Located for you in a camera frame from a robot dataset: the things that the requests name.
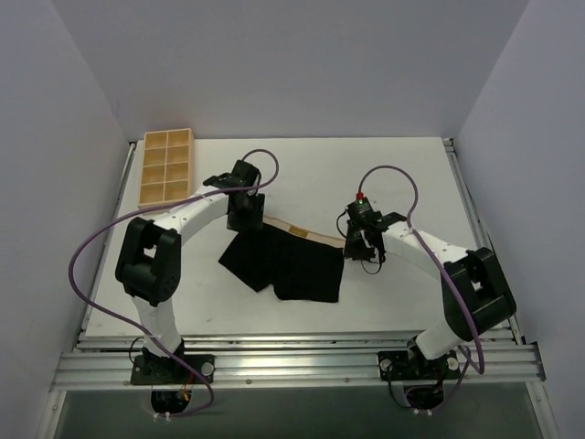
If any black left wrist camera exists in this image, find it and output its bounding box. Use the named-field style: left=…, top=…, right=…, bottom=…
left=229, top=159, right=261, bottom=187

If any wooden compartment tray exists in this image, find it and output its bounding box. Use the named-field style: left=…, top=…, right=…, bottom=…
left=138, top=128, right=194, bottom=209

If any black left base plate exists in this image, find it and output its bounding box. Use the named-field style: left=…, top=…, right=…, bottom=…
left=130, top=351, right=216, bottom=386

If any black underwear with beige waistband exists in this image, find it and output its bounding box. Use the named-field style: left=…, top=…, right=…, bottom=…
left=218, top=224, right=345, bottom=304

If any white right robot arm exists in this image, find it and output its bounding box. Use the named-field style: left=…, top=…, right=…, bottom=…
left=344, top=207, right=517, bottom=378

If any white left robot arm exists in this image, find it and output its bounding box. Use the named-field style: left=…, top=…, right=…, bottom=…
left=115, top=168, right=264, bottom=383

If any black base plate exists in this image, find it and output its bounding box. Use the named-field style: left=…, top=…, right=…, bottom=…
left=130, top=351, right=216, bottom=386
left=377, top=349, right=461, bottom=381

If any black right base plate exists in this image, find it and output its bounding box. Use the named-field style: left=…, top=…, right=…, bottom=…
left=377, top=349, right=461, bottom=381

